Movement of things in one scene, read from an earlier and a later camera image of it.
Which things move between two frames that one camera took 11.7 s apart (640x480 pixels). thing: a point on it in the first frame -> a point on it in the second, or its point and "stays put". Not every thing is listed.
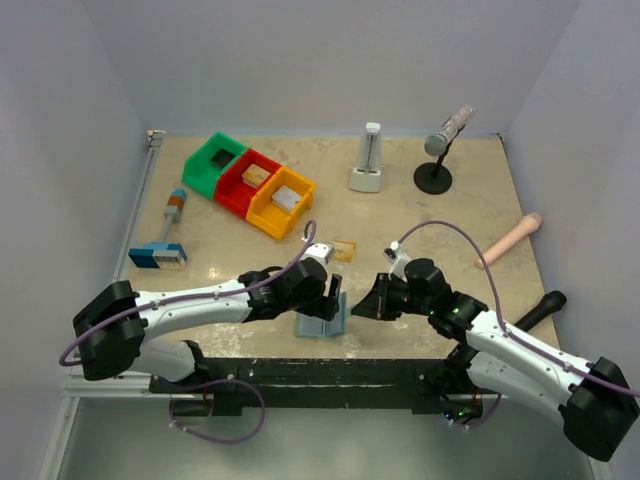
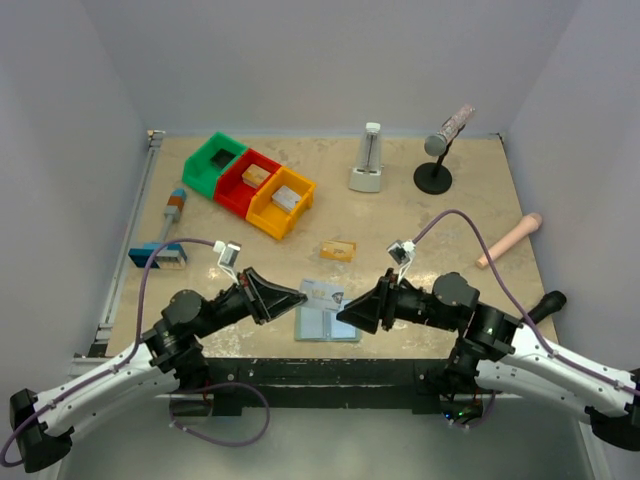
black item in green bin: x=222 y=157 stays put
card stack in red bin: x=254 y=176 stays put
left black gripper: x=329 y=300 -> x=251 y=296
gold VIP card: x=343 y=250 stays put
